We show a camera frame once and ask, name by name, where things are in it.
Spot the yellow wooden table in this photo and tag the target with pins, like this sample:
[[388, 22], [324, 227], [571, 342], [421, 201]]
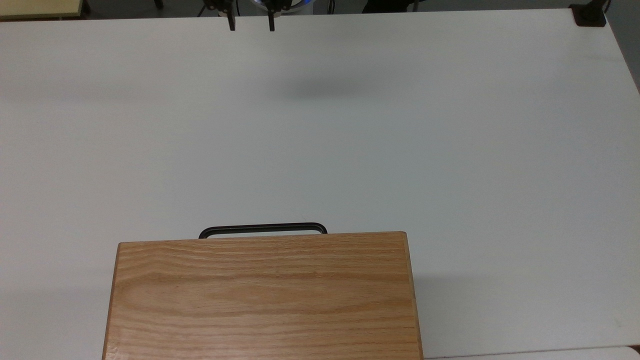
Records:
[[40, 7]]

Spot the black camera stand with clamp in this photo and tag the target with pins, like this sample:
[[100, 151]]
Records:
[[590, 15]]

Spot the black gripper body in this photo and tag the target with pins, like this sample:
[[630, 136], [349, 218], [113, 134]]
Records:
[[217, 4]]

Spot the wooden cabinet box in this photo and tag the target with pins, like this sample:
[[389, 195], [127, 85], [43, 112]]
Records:
[[265, 300]]

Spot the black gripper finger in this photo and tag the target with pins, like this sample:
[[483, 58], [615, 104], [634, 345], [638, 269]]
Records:
[[232, 21], [271, 21]]

